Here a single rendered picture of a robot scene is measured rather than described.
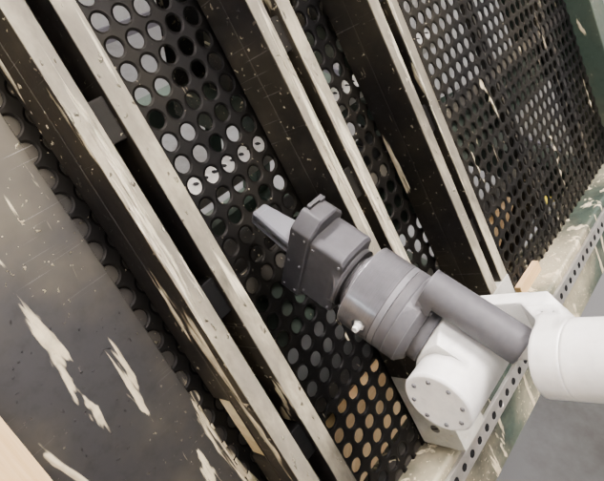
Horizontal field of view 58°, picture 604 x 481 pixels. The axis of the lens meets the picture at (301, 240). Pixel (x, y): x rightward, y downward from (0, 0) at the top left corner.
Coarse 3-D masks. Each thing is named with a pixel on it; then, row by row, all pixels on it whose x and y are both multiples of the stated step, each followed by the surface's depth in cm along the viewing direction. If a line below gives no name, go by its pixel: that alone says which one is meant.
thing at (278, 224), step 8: (264, 208) 59; (272, 208) 59; (256, 216) 58; (264, 216) 58; (272, 216) 58; (280, 216) 59; (264, 224) 58; (272, 224) 58; (280, 224) 58; (288, 224) 58; (272, 232) 58; (280, 232) 57; (288, 232) 57; (280, 240) 57
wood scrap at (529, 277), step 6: (534, 264) 105; (528, 270) 104; (534, 270) 104; (540, 270) 106; (522, 276) 103; (528, 276) 102; (534, 276) 104; (522, 282) 101; (528, 282) 102; (516, 288) 101; (522, 288) 101; (528, 288) 102
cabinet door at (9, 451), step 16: (0, 432) 43; (0, 448) 43; (16, 448) 44; (0, 464) 43; (16, 464) 44; (32, 464) 45; (0, 480) 43; (16, 480) 44; (32, 480) 45; (48, 480) 45
